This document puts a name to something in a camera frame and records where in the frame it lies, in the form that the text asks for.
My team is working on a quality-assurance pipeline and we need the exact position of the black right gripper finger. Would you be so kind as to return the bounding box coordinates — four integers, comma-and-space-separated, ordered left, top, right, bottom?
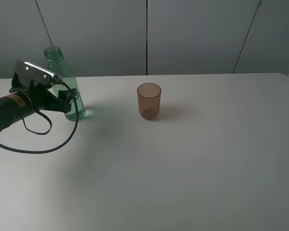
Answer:
55, 100, 71, 114

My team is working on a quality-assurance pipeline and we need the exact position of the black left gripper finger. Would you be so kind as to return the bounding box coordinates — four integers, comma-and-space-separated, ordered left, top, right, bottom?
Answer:
58, 89, 77, 99

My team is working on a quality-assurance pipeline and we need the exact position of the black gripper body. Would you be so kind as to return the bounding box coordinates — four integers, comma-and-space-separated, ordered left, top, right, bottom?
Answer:
9, 72, 60, 112

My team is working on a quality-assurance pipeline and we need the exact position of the green transparent plastic bottle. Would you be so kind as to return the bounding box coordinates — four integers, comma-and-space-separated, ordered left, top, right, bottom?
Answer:
43, 46, 85, 119

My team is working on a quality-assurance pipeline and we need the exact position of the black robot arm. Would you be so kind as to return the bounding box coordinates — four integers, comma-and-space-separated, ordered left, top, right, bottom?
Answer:
0, 73, 77, 133

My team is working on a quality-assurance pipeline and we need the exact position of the pink translucent cup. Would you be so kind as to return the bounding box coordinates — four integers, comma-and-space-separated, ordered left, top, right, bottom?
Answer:
137, 83, 161, 120

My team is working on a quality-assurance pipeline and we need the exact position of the black camera cable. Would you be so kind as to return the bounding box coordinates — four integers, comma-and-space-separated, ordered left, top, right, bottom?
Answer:
0, 79, 79, 154

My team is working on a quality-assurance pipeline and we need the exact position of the thin black loose cable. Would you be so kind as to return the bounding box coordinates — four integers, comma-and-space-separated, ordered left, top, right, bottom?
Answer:
21, 109, 53, 136

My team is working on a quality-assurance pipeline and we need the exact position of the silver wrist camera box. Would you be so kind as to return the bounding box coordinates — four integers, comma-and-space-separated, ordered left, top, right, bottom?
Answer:
13, 61, 63, 86

